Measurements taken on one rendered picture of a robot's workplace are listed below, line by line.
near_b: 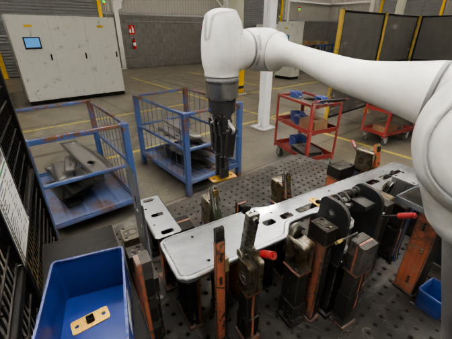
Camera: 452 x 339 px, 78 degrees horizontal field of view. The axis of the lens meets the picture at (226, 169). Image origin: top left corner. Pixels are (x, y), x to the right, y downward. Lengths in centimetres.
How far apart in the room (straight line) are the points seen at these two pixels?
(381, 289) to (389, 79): 104
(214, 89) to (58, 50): 789
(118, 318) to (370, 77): 75
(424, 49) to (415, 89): 810
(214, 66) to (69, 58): 794
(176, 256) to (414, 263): 90
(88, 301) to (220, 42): 73
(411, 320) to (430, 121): 112
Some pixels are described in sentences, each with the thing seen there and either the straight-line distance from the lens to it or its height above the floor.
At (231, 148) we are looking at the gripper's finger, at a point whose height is 136.
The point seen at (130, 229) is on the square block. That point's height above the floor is 106.
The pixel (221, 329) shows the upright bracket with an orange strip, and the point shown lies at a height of 79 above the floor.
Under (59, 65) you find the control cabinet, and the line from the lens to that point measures 855.
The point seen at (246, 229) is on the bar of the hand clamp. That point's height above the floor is 117.
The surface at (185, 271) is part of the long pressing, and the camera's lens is 91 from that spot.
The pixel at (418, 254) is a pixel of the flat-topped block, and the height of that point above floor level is 90.
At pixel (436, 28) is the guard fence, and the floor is 172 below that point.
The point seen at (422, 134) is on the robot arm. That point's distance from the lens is 30.
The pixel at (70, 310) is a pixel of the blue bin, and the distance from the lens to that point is 87.
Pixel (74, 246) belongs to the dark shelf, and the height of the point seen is 103.
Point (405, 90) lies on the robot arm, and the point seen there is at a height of 158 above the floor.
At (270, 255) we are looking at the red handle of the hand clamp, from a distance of 75.
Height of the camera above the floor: 166
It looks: 26 degrees down
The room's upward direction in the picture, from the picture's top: straight up
